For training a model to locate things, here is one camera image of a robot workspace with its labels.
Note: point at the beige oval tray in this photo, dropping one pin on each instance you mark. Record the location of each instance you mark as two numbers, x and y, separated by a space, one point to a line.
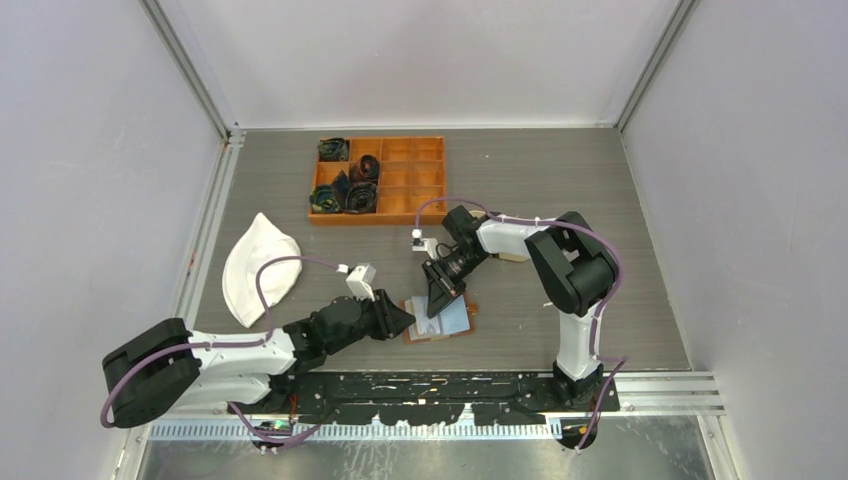
504 256

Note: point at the aluminium frame rail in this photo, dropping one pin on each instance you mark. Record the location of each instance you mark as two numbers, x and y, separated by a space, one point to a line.
642 395

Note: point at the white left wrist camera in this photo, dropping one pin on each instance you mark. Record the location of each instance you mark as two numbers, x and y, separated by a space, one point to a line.
358 281

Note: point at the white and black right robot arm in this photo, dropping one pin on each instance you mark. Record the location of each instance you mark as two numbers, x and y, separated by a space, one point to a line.
577 270

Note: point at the brown leather card holder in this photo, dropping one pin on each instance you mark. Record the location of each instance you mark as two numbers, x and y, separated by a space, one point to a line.
457 319

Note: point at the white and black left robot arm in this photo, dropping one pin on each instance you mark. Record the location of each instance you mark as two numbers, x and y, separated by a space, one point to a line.
169 366

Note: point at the white cloth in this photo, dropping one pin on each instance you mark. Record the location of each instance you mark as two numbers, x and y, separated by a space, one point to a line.
263 262

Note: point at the orange wooden compartment box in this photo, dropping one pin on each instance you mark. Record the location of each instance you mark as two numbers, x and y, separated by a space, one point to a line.
412 180

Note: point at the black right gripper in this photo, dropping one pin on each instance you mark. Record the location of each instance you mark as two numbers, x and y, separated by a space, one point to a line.
443 290

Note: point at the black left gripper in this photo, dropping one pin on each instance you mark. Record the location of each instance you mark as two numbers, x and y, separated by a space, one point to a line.
391 320

